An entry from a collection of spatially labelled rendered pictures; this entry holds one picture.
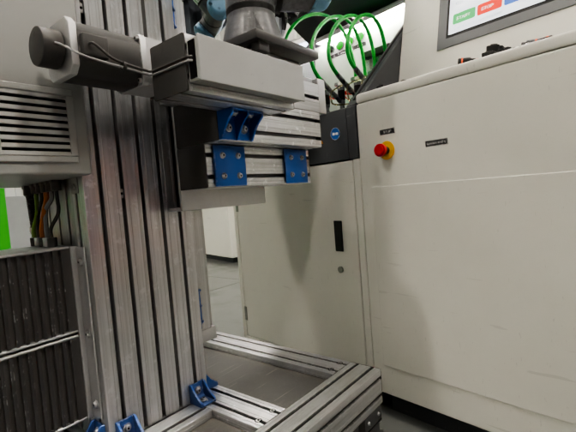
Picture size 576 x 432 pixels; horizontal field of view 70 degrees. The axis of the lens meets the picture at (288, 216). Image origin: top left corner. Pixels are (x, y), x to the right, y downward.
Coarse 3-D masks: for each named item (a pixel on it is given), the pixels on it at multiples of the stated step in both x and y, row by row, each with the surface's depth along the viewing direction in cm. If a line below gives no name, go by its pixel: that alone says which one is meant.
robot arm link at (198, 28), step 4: (196, 24) 146; (200, 24) 145; (204, 24) 143; (224, 24) 149; (196, 28) 145; (200, 28) 144; (204, 28) 144; (208, 28) 143; (212, 28) 143; (216, 28) 143; (220, 28) 146; (196, 32) 147; (200, 32) 145; (204, 32) 145; (208, 32) 145; (212, 32) 146; (216, 32) 146; (208, 36) 146; (212, 36) 147
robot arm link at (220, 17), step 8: (200, 0) 133; (208, 0) 131; (216, 0) 132; (224, 0) 132; (200, 8) 136; (208, 8) 132; (216, 8) 132; (224, 8) 132; (208, 16) 136; (216, 16) 134; (224, 16) 135; (208, 24) 141; (216, 24) 140
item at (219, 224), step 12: (204, 216) 481; (216, 216) 457; (228, 216) 435; (204, 228) 485; (216, 228) 460; (228, 228) 437; (216, 240) 463; (228, 240) 440; (216, 252) 465; (228, 252) 442
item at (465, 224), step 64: (448, 64) 124; (512, 64) 90; (384, 128) 116; (448, 128) 102; (512, 128) 91; (384, 192) 117; (448, 192) 103; (512, 192) 92; (384, 256) 120; (448, 256) 105; (512, 256) 93; (384, 320) 122; (448, 320) 106; (512, 320) 95; (384, 384) 124; (448, 384) 108; (512, 384) 96
